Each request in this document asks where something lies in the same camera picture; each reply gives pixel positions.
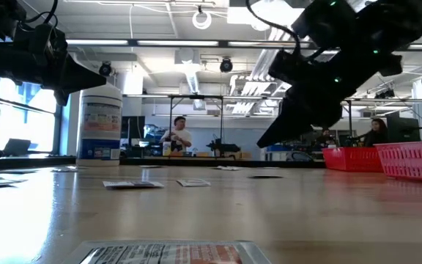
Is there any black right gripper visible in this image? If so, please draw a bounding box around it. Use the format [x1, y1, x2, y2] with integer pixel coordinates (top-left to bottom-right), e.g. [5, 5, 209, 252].
[256, 43, 403, 149]

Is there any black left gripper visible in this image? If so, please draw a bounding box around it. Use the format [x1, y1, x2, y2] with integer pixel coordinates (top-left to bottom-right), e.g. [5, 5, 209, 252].
[23, 40, 108, 107]

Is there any black ceiling spotlight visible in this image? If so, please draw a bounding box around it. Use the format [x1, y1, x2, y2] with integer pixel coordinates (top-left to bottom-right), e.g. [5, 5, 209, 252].
[99, 61, 114, 77]
[220, 57, 234, 73]

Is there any person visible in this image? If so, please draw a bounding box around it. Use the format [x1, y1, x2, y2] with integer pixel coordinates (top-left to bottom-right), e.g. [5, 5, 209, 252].
[316, 128, 336, 147]
[363, 117, 390, 147]
[159, 116, 193, 153]

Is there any white wipes canister blue label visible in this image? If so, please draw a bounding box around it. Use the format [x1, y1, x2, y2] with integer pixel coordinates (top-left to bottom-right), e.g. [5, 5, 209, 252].
[75, 83, 123, 168]

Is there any red plastic basket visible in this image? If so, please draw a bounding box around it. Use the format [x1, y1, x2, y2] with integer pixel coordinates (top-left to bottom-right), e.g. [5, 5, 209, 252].
[374, 141, 422, 184]
[322, 146, 384, 173]

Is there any black computer monitor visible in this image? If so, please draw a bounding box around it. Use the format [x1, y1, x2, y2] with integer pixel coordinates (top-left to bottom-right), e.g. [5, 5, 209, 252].
[121, 116, 147, 140]
[385, 115, 421, 144]

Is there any dark open laptop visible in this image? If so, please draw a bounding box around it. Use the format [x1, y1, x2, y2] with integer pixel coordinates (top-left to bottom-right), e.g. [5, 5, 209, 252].
[2, 138, 32, 158]

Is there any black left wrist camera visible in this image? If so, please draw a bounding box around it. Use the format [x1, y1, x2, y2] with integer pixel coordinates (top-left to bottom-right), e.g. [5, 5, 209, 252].
[12, 23, 67, 56]

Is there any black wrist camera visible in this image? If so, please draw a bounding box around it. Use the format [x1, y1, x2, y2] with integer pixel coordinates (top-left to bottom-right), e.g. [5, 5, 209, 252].
[12, 23, 67, 56]
[291, 0, 355, 49]

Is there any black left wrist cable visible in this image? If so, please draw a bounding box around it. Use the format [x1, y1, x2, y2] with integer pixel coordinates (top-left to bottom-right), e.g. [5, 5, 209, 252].
[19, 0, 59, 29]

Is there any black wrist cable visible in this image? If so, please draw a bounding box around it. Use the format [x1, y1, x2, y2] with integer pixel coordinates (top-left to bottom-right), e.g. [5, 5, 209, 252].
[19, 0, 59, 29]
[245, 0, 303, 58]

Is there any black station frame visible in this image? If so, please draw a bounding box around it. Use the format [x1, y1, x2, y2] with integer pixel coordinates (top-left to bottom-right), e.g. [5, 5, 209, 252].
[167, 94, 225, 159]

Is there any black aluminium table frame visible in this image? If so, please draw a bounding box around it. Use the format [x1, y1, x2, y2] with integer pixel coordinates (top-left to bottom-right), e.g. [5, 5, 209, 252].
[0, 155, 325, 170]

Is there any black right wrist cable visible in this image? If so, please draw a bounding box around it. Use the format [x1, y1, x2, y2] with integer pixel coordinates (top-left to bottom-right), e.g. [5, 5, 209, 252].
[245, 0, 303, 58]

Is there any black ceiling camera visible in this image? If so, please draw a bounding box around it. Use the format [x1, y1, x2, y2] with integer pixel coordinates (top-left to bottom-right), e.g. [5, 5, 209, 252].
[374, 89, 396, 100]

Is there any white ventilation duct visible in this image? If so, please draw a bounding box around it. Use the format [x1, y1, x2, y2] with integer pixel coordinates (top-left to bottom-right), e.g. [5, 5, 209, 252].
[174, 49, 203, 95]

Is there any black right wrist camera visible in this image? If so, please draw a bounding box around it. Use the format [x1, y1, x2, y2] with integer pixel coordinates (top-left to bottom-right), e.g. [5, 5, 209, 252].
[291, 0, 355, 49]

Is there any white coiled cable ring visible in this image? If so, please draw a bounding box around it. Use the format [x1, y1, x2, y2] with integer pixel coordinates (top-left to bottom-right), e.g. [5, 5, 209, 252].
[191, 10, 212, 30]

